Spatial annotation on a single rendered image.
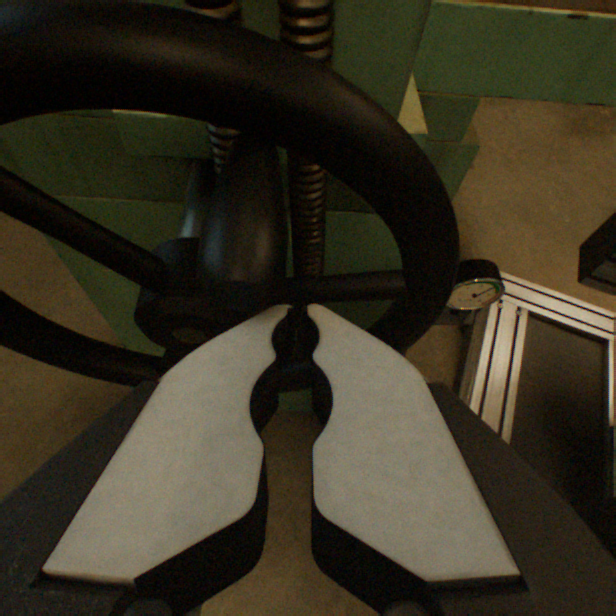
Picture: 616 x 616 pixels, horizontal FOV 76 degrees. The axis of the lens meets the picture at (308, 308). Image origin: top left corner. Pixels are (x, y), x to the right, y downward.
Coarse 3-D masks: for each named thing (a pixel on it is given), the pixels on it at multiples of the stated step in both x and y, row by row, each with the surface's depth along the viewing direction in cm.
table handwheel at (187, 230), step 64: (64, 0) 10; (128, 0) 11; (0, 64) 11; (64, 64) 11; (128, 64) 11; (192, 64) 11; (256, 64) 11; (320, 64) 12; (256, 128) 12; (320, 128) 12; (384, 128) 13; (0, 192) 15; (192, 192) 25; (384, 192) 14; (128, 256) 19; (192, 256) 21; (448, 256) 18; (0, 320) 24; (192, 320) 20; (384, 320) 25; (128, 384) 31
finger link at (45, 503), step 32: (128, 416) 8; (64, 448) 7; (96, 448) 7; (32, 480) 6; (64, 480) 6; (96, 480) 6; (0, 512) 6; (32, 512) 6; (64, 512) 6; (0, 544) 5; (32, 544) 5; (0, 576) 5; (32, 576) 5; (0, 608) 5; (32, 608) 5; (64, 608) 5; (96, 608) 5
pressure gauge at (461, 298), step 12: (468, 264) 42; (480, 264) 42; (492, 264) 42; (468, 276) 41; (480, 276) 41; (492, 276) 41; (456, 288) 42; (468, 288) 42; (480, 288) 42; (504, 288) 42; (456, 300) 44; (468, 300) 44; (480, 300) 44; (492, 300) 44
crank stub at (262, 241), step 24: (240, 144) 12; (264, 144) 12; (240, 168) 11; (264, 168) 12; (216, 192) 11; (240, 192) 11; (264, 192) 11; (216, 216) 10; (240, 216) 10; (264, 216) 10; (216, 240) 10; (240, 240) 10; (264, 240) 10; (288, 240) 11; (216, 264) 10; (240, 264) 10; (264, 264) 10; (216, 288) 10; (240, 288) 10; (264, 288) 10
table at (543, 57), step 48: (0, 0) 25; (480, 0) 26; (528, 0) 26; (576, 0) 27; (432, 48) 28; (480, 48) 28; (528, 48) 28; (576, 48) 28; (528, 96) 31; (576, 96) 31; (144, 144) 23; (192, 144) 23
